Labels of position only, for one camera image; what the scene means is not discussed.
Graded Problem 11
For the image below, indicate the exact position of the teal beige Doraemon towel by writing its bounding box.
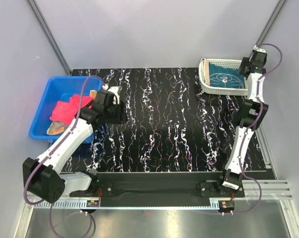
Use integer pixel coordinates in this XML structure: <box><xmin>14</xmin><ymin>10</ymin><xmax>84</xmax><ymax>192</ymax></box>
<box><xmin>199</xmin><ymin>58</ymin><xmax>247</xmax><ymax>90</ymax></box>

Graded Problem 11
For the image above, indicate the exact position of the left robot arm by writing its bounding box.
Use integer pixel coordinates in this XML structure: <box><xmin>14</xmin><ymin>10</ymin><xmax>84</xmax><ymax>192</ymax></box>
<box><xmin>22</xmin><ymin>86</ymin><xmax>127</xmax><ymax>203</ymax></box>

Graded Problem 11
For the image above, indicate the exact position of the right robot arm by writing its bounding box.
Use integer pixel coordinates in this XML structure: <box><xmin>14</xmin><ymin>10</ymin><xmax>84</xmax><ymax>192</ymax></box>
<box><xmin>216</xmin><ymin>48</ymin><xmax>268</xmax><ymax>197</ymax></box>

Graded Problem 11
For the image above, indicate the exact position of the white perforated basket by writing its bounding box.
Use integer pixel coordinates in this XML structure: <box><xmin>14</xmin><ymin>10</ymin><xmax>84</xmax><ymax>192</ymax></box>
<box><xmin>199</xmin><ymin>58</ymin><xmax>248</xmax><ymax>96</ymax></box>

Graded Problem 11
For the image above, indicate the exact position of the pink towel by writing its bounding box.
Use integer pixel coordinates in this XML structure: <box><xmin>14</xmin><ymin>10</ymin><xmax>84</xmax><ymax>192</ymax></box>
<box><xmin>50</xmin><ymin>94</ymin><xmax>81</xmax><ymax>126</ymax></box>

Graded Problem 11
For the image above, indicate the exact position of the blue plastic bin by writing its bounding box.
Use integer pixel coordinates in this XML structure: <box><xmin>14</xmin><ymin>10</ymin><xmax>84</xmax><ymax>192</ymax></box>
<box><xmin>28</xmin><ymin>76</ymin><xmax>103</xmax><ymax>144</ymax></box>

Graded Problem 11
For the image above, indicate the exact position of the orange patterned towel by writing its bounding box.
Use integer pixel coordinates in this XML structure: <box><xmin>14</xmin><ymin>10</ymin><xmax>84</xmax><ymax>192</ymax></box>
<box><xmin>47</xmin><ymin>121</ymin><xmax>68</xmax><ymax>136</ymax></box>

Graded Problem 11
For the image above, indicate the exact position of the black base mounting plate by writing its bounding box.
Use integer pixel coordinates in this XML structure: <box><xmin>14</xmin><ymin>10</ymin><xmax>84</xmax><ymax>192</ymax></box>
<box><xmin>69</xmin><ymin>171</ymin><xmax>246</xmax><ymax>206</ymax></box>

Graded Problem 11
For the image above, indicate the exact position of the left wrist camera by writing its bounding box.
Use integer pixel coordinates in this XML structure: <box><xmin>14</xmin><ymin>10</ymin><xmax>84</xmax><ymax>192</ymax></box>
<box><xmin>102</xmin><ymin>84</ymin><xmax>121</xmax><ymax>105</ymax></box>

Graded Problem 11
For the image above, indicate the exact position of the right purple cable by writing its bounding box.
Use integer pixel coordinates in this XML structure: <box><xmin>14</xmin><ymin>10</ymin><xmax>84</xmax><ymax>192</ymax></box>
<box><xmin>194</xmin><ymin>43</ymin><xmax>283</xmax><ymax>215</ymax></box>

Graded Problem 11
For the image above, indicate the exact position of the purple cable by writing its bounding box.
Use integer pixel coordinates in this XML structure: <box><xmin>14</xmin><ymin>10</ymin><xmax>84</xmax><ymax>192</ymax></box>
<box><xmin>23</xmin><ymin>75</ymin><xmax>108</xmax><ymax>236</ymax></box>
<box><xmin>194</xmin><ymin>43</ymin><xmax>283</xmax><ymax>215</ymax></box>

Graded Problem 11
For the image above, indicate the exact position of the right aluminium frame post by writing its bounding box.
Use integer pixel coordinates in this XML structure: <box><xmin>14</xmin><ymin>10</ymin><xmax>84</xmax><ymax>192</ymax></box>
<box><xmin>255</xmin><ymin>0</ymin><xmax>288</xmax><ymax>46</ymax></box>

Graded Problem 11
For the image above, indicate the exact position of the aluminium frame post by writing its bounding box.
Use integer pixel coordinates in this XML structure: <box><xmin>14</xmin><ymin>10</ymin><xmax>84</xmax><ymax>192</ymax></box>
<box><xmin>255</xmin><ymin>0</ymin><xmax>288</xmax><ymax>46</ymax></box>
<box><xmin>26</xmin><ymin>0</ymin><xmax>72</xmax><ymax>75</ymax></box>

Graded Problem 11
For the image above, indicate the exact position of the left aluminium frame post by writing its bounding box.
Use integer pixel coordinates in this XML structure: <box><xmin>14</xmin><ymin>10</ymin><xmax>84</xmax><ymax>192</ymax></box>
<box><xmin>26</xmin><ymin>0</ymin><xmax>72</xmax><ymax>75</ymax></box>

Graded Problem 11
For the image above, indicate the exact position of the white cable duct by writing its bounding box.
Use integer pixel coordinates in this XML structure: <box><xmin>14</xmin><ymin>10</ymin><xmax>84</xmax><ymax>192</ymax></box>
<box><xmin>34</xmin><ymin>198</ymin><xmax>223</xmax><ymax>209</ymax></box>

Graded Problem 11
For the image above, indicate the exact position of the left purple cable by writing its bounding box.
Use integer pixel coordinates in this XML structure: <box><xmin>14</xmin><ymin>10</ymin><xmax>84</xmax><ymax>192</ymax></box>
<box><xmin>23</xmin><ymin>75</ymin><xmax>108</xmax><ymax>236</ymax></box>

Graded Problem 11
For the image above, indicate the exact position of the aluminium rail profile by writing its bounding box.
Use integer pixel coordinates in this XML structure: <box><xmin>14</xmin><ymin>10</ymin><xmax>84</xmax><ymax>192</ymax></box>
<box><xmin>24</xmin><ymin>179</ymin><xmax>294</xmax><ymax>200</ymax></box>

